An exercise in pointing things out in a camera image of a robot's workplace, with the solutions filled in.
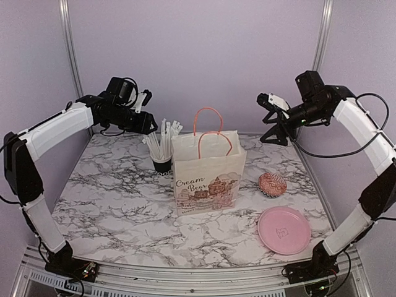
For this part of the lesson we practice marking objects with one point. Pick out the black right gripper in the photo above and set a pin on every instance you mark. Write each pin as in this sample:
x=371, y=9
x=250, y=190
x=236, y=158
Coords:
x=277, y=129

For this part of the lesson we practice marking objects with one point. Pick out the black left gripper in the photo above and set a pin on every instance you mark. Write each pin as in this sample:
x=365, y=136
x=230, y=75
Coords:
x=143, y=125

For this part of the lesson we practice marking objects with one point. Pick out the white paper gift bag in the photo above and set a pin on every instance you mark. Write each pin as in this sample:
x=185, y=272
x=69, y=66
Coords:
x=207, y=170

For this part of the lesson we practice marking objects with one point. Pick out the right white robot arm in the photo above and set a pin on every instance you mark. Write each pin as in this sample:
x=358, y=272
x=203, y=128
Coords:
x=347, y=135

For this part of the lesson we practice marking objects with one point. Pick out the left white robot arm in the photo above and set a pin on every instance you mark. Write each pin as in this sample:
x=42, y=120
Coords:
x=24, y=149

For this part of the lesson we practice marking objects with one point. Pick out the black cup of straws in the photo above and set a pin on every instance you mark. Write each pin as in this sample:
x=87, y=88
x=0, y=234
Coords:
x=160, y=148

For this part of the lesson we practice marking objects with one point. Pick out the red patterned ceramic bowl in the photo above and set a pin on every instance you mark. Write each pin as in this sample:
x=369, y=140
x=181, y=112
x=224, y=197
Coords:
x=272, y=185

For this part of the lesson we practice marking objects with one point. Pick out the pink plastic plate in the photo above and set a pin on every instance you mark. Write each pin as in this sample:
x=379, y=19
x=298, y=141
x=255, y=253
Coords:
x=284, y=230

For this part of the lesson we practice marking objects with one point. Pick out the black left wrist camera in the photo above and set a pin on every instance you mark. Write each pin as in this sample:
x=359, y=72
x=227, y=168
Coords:
x=122, y=91

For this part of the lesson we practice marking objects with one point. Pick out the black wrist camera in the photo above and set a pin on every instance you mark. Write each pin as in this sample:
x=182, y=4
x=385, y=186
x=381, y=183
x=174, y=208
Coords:
x=122, y=91
x=309, y=83

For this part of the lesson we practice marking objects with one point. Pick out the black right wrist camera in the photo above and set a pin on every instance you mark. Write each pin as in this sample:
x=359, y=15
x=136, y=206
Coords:
x=309, y=83

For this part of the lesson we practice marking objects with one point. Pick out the right aluminium frame post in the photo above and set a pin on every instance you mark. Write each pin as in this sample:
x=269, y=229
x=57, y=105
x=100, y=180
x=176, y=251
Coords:
x=323, y=36

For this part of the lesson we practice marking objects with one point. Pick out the aluminium frame post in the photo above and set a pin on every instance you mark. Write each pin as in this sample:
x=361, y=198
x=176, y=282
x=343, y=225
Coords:
x=71, y=52
x=323, y=36

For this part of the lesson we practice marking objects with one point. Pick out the left aluminium frame post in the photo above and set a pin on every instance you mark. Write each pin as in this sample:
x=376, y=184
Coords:
x=71, y=52

